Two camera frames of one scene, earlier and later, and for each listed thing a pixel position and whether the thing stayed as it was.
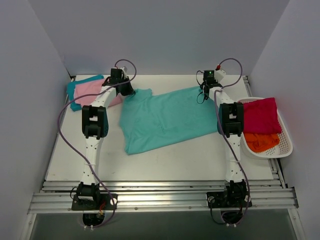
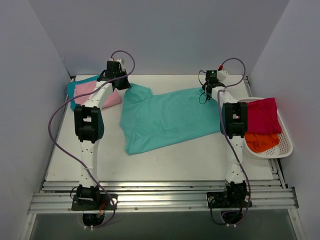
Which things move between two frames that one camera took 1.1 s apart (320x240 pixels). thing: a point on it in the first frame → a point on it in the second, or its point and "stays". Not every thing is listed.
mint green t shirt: (149, 121) stays
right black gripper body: (205, 88) stays
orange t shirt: (261, 142) stays
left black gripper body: (127, 89) → (122, 83)
